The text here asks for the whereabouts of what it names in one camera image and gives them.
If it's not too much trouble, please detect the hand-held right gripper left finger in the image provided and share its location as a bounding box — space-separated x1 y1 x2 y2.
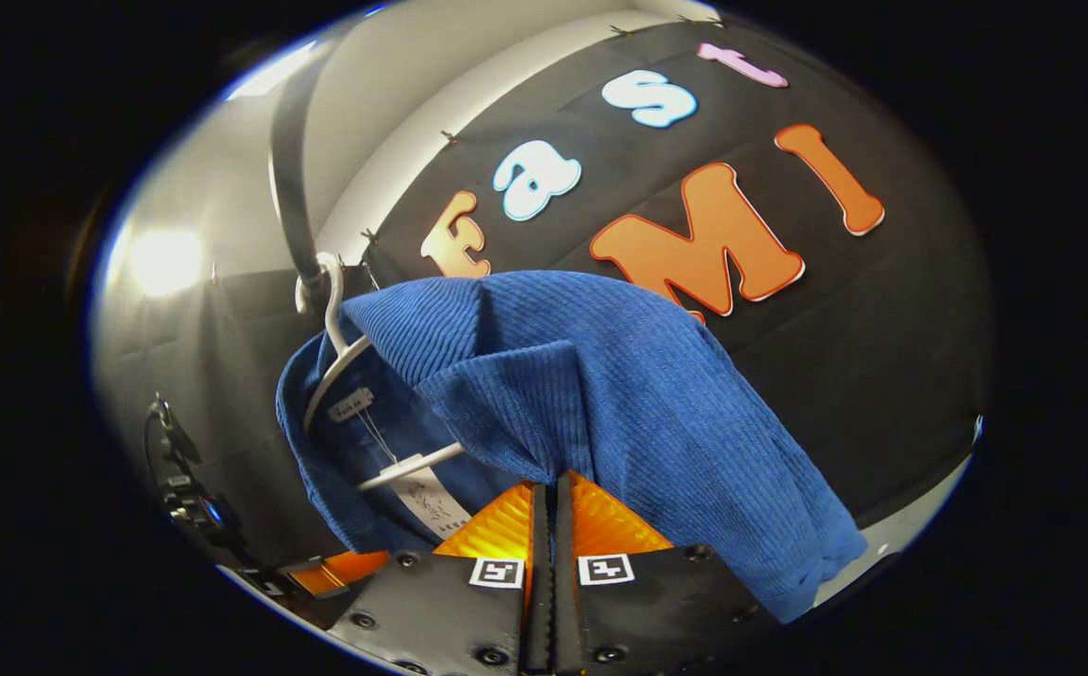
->
328 482 554 676

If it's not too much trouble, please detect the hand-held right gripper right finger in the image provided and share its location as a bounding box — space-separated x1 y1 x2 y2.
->
553 469 779 676

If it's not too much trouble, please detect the white plastic hanger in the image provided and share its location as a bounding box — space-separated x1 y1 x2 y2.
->
295 252 467 494

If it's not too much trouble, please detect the blue corduroy jacket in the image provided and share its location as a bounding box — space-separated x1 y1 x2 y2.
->
276 270 868 625

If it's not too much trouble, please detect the black clothes rack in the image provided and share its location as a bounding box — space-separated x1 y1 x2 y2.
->
268 42 333 301

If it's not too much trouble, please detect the black backdrop cloth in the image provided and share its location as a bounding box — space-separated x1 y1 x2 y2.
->
93 14 995 574

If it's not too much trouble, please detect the row of small black clips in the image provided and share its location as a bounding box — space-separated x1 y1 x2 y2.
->
360 14 723 245

